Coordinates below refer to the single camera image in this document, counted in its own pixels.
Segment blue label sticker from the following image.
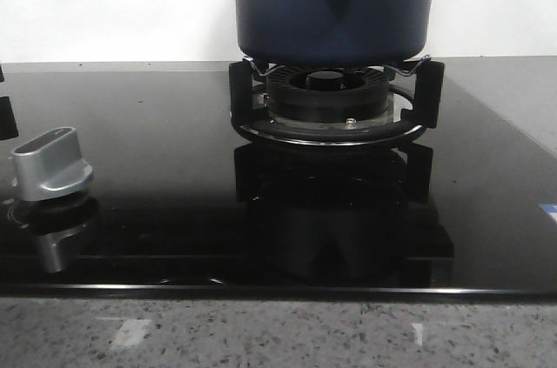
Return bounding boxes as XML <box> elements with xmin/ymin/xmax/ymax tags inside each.
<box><xmin>539</xmin><ymin>204</ymin><xmax>557</xmax><ymax>223</ymax></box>

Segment black pot support grate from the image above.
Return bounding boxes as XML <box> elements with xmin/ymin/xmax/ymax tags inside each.
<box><xmin>228</xmin><ymin>56</ymin><xmax>445</xmax><ymax>148</ymax></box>

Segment blue cooking pot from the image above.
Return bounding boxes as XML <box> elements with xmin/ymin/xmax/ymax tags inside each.
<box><xmin>235</xmin><ymin>0</ymin><xmax>432</xmax><ymax>67</ymax></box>

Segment silver stove control knob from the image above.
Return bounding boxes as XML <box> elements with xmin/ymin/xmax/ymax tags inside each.
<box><xmin>11</xmin><ymin>127</ymin><xmax>93</xmax><ymax>202</ymax></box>

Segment black gas burner head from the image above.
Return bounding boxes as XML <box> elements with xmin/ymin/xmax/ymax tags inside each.
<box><xmin>259</xmin><ymin>66</ymin><xmax>393</xmax><ymax>130</ymax></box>

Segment black glass cooktop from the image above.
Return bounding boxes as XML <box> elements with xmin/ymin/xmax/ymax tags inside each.
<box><xmin>1</xmin><ymin>57</ymin><xmax>556</xmax><ymax>302</ymax></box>

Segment black left burner grate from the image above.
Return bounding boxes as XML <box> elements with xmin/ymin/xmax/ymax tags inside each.
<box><xmin>0</xmin><ymin>61</ymin><xmax>19</xmax><ymax>141</ymax></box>

